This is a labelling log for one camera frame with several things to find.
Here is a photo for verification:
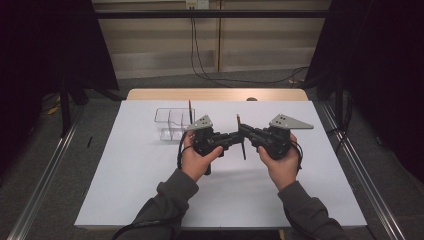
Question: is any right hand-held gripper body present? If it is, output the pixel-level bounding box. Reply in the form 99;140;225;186
251;113;314;160

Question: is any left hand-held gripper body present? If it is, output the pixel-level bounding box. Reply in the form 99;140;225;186
185;114;231;176

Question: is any black pencil orange tip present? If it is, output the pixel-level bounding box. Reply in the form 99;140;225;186
187;99;195;126
236;113;247;161

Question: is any clear plastic organizer box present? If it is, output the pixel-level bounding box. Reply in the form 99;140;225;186
153;107;197;142

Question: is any person's left hand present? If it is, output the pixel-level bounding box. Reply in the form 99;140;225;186
181;130;224;183

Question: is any person's right hand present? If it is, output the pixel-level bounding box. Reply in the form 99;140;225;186
258;133;301;192

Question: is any wooden table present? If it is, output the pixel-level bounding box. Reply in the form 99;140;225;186
125;88;309;102

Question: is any white table sheet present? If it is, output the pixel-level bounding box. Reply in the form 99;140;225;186
74;99;368;230

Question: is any black curtain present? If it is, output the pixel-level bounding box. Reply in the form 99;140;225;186
0;0;120;174
304;0;424;183

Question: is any yellow floor tape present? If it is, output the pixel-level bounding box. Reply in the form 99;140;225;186
46;96;63;116

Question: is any right hand-held gripper black cable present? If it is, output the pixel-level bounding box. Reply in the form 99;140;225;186
289;139;304;173

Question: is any hand-held gripper black cable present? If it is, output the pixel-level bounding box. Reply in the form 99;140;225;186
111;131;190;240
289;139;304;173

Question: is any left hand-held gripper black cable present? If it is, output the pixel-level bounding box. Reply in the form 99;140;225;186
111;131;190;240

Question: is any black wall cable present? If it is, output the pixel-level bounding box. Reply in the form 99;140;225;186
189;16;233;88
192;16;309;85

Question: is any black floor cable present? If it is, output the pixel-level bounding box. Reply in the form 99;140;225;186
326;94;353;141

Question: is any black metal stand post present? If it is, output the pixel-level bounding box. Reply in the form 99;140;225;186
59;76;73;138
334;66;344;128

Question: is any aluminium floor rail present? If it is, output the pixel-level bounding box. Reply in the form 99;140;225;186
6;106;88;240
321;103;406;240

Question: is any black horizontal frame bar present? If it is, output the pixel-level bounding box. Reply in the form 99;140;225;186
94;9;331;19

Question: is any white wall outlet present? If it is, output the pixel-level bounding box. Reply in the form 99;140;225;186
185;0;210;10

